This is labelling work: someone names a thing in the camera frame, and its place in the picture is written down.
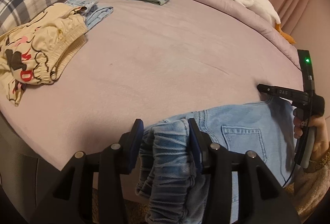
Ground cream printed garment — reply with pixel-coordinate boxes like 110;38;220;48
1;3;88;106

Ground lilac fitted bed sheet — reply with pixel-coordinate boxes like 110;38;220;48
1;0;302;169

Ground beige fleece sleeve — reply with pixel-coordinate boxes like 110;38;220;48
291;151;329;223

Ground small light blue garment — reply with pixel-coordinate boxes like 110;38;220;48
64;0;114;31

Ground light blue denim pants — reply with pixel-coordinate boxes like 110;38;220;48
136;97;295;223

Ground lilac quilted duvet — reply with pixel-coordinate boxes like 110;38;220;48
82;0;301;70

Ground person's right hand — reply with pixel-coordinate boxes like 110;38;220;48
293;108;329;162

